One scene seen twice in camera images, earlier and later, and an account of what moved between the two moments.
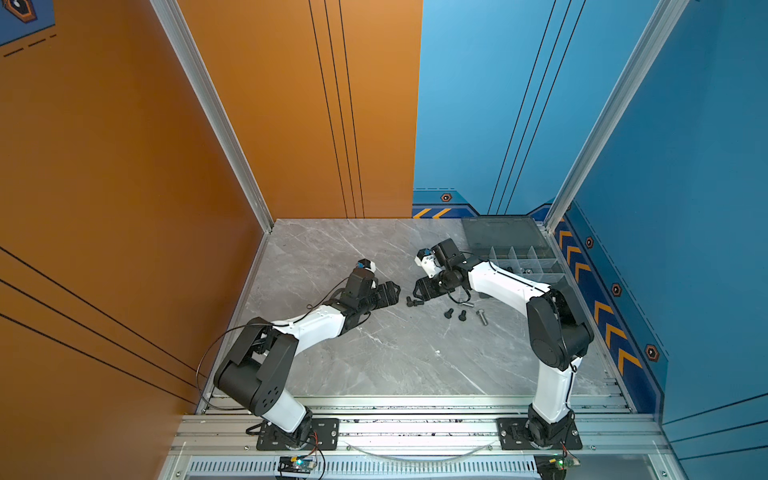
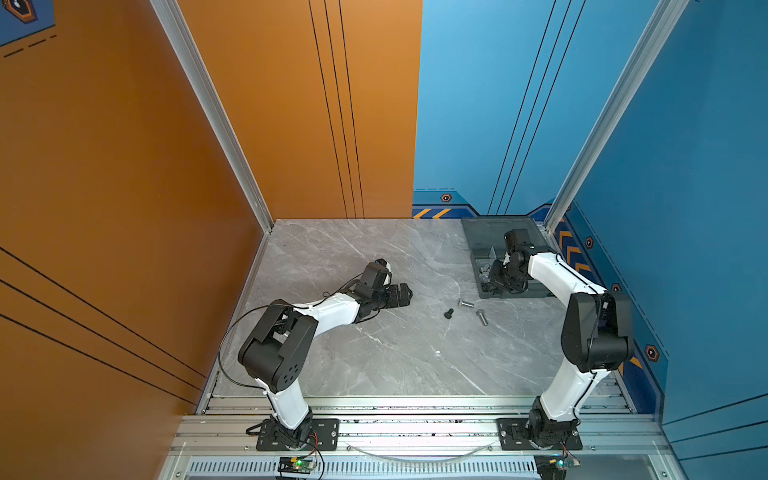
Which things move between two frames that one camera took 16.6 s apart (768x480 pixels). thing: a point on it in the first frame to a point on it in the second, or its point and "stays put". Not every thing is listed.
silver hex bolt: (480, 312) stays put
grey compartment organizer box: (517, 243) stays put
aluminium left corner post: (177, 28) stays put
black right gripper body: (444, 281) to (503, 276)
